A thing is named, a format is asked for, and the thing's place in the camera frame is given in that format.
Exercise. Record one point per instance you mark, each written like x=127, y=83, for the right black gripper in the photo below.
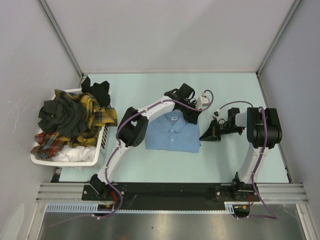
x=211, y=134

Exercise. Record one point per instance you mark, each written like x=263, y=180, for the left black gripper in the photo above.
x=192, y=118

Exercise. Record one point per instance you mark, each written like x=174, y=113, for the light blue long sleeve shirt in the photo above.
x=171, y=132

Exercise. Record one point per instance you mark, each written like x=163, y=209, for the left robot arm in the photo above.
x=133, y=127

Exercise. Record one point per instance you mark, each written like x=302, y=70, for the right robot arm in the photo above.
x=263, y=133

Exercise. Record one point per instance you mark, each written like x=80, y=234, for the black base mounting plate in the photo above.
x=148, y=196

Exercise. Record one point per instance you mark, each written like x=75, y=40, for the white laundry basket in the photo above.
x=101, y=139

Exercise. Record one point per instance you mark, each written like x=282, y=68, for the black shirt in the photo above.
x=99, y=90

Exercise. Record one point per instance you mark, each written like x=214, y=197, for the yellow plaid shirt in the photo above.
x=96, y=117

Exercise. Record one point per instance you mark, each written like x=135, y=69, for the white shirt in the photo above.
x=76, y=154

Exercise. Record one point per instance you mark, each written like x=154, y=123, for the dark grey striped shirt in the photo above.
x=64, y=116

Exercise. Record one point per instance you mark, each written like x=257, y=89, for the red plaid shirt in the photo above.
x=48, y=145

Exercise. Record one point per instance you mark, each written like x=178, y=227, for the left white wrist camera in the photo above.
x=202, y=102

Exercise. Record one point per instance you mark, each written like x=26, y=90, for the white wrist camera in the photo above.
x=217, y=114
x=202, y=102

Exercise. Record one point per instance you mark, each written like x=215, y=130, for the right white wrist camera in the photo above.
x=217, y=114

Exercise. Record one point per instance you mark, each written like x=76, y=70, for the aluminium front rail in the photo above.
x=271, y=193

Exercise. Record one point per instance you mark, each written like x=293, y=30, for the right aluminium frame post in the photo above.
x=279, y=35

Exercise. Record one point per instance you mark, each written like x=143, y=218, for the aluminium frame post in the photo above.
x=60, y=36
x=279, y=35

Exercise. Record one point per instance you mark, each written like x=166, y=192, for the left aluminium frame post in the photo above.
x=60, y=36

